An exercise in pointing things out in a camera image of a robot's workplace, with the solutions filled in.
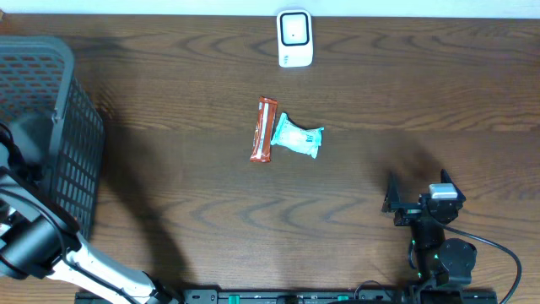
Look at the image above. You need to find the grey plastic mesh basket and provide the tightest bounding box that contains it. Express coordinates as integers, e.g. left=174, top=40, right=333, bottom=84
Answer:
left=1, top=35, right=105, bottom=239

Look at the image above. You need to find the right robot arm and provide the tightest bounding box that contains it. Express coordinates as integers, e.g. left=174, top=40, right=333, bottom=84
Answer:
left=381, top=170, right=477, bottom=293

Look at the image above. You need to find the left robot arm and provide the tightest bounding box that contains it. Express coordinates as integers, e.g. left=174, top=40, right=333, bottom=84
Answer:
left=1, top=124, right=184, bottom=303

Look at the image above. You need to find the mint green wipes packet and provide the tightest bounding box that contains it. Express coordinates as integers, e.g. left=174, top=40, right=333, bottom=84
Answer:
left=271, top=112, right=324, bottom=159

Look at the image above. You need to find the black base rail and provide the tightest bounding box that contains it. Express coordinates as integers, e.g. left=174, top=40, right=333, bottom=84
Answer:
left=75, top=288, right=499, bottom=304

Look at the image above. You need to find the black cable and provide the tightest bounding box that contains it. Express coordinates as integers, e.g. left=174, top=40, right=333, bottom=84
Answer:
left=438, top=221, right=523, bottom=304

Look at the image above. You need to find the orange snack bar wrapper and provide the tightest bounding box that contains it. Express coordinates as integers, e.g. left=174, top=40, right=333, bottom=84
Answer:
left=250, top=96, right=278, bottom=163

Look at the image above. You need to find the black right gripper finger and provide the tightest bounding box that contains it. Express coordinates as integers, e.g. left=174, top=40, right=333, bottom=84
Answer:
left=440, top=169, right=467, bottom=203
left=381, top=173, right=400, bottom=213

